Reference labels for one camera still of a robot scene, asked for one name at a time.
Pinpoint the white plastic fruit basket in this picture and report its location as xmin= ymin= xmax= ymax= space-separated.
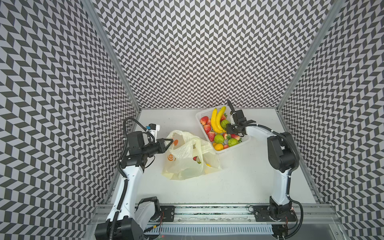
xmin=196 ymin=105 xmax=250 ymax=154

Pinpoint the red apple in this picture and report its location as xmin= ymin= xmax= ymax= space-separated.
xmin=200 ymin=116 xmax=209 ymax=126

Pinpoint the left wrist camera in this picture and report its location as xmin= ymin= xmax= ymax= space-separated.
xmin=146 ymin=124 xmax=160 ymax=140

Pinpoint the yellow banana bunch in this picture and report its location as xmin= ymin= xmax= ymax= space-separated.
xmin=211 ymin=106 xmax=226 ymax=134

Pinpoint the aluminium left corner post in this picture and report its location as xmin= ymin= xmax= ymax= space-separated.
xmin=82 ymin=0 xmax=141 ymax=112

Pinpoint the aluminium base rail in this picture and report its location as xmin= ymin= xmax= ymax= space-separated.
xmin=163 ymin=204 xmax=341 ymax=224

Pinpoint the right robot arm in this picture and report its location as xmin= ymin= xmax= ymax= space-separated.
xmin=227 ymin=100 xmax=300 ymax=222

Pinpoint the aluminium corner post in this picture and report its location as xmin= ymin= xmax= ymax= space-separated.
xmin=82 ymin=0 xmax=141 ymax=112
xmin=276 ymin=0 xmax=346 ymax=113

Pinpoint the red strawberry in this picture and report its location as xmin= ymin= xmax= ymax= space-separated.
xmin=207 ymin=131 xmax=216 ymax=142

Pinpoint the aluminium right corner post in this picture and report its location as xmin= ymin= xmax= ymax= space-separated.
xmin=276 ymin=0 xmax=346 ymax=113

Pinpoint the yellow plastic bag orange print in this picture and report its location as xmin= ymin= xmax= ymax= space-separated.
xmin=162 ymin=130 xmax=222 ymax=181

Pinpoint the green mango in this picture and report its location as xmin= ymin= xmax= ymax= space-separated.
xmin=214 ymin=134 xmax=225 ymax=144

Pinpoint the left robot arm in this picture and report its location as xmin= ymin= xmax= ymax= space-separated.
xmin=95 ymin=117 xmax=174 ymax=240

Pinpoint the green apple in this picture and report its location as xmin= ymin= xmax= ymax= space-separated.
xmin=220 ymin=120 xmax=231 ymax=130

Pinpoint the white vent strip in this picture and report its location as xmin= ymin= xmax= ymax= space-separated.
xmin=146 ymin=224 xmax=274 ymax=236

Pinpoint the yellow orange fruit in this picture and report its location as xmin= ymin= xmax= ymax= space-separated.
xmin=213 ymin=143 xmax=224 ymax=151

